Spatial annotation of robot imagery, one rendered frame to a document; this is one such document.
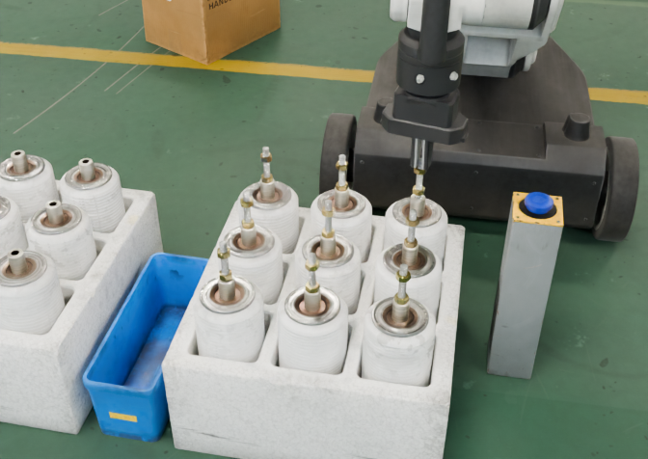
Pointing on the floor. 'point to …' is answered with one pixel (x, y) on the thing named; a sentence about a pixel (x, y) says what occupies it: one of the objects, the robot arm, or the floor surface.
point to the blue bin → (142, 349)
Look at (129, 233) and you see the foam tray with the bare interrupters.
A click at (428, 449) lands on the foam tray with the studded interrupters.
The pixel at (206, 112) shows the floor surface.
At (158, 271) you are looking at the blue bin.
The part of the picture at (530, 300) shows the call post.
